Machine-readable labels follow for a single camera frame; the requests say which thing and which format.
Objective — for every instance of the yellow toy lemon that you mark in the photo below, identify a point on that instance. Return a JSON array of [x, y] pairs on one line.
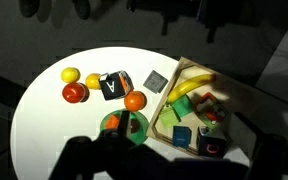
[[70, 74], [92, 81]]

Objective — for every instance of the green plastic bowl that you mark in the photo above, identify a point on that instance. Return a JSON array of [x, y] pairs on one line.
[[141, 131]]

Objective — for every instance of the dark green plastic block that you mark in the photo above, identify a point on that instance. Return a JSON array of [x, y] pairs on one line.
[[183, 106]]

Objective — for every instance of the orange toy fruit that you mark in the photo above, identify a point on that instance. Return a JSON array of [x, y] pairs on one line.
[[135, 101]]

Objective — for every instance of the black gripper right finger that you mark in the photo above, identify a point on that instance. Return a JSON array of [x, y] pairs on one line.
[[274, 156]]

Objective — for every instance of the grey plastic block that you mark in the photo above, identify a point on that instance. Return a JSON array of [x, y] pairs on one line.
[[155, 81]]

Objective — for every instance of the orange plastic block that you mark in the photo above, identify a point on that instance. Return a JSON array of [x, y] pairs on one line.
[[112, 122]]

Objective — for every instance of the blue plastic block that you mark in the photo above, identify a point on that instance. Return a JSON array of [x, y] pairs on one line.
[[181, 136]]

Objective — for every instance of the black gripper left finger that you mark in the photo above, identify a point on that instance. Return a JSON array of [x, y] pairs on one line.
[[117, 150]]

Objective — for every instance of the wooden tray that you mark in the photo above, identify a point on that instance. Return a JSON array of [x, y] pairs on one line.
[[157, 124]]

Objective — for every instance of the red toy tomato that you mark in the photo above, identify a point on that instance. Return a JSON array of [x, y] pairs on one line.
[[73, 92]]

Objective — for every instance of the black soft cube letter A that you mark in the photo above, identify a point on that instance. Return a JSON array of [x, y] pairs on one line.
[[115, 85]]

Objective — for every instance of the black soft cube letter C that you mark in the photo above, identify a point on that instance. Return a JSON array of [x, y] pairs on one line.
[[211, 143]]

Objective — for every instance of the yellow toy banana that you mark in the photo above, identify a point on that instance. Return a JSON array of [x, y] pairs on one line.
[[189, 86]]

